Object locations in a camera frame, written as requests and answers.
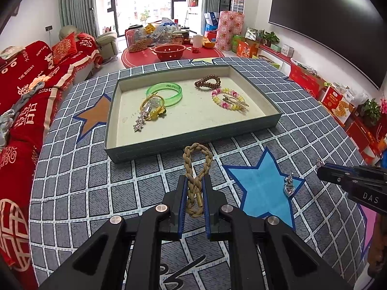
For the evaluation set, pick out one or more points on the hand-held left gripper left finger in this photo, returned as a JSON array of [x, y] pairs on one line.
[[181, 207]]

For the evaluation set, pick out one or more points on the silver star hair clip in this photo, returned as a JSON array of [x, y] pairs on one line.
[[140, 123]]

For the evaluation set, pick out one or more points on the orange and white snack box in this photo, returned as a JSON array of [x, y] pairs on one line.
[[335, 101]]

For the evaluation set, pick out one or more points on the grey-green shallow tray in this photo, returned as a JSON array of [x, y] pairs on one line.
[[181, 122]]

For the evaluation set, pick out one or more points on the grey braided cloth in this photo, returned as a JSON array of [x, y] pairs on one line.
[[27, 96]]

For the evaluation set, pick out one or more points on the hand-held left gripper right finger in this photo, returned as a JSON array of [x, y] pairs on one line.
[[207, 207]]

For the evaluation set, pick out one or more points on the round red table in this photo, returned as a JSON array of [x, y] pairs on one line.
[[139, 59]]

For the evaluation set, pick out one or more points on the red low cabinet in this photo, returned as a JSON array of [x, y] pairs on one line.
[[305, 80]]

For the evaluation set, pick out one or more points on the small potted plant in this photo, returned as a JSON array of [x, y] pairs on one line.
[[270, 37]]

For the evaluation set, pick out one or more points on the green translucent bangle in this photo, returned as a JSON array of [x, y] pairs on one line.
[[180, 92]]

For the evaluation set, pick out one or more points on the red plastic bowl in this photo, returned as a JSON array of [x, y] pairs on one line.
[[169, 53]]

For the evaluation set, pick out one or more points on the gold duckbill hair clip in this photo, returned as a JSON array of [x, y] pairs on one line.
[[238, 102]]

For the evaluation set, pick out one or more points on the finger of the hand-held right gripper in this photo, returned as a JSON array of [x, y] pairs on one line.
[[344, 173]]

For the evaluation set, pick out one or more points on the large black television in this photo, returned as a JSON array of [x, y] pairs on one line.
[[326, 21]]

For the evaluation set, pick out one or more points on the grey-green chair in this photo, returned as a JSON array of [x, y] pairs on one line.
[[67, 31]]

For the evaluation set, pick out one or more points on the potted plant with pink flowers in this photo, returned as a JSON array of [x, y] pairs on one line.
[[370, 111]]

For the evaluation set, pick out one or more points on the clear plastic hair clip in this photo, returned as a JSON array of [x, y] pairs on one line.
[[156, 99]]

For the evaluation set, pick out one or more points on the red patterned cushion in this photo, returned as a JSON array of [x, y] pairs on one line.
[[63, 46]]

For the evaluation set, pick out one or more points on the sofa with red cover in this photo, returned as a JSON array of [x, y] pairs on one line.
[[21, 120]]

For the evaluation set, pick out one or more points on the clear jar of snacks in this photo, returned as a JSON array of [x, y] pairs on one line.
[[136, 39]]

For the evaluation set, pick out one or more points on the silver rhinestone hair clip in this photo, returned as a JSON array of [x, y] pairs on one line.
[[288, 187]]

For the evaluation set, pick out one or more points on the floral wrapped box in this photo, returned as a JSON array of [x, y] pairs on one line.
[[229, 30]]

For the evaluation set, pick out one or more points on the beige armchair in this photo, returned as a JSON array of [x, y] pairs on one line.
[[108, 43]]

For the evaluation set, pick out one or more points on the blue and white box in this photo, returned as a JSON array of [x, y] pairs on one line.
[[211, 18]]

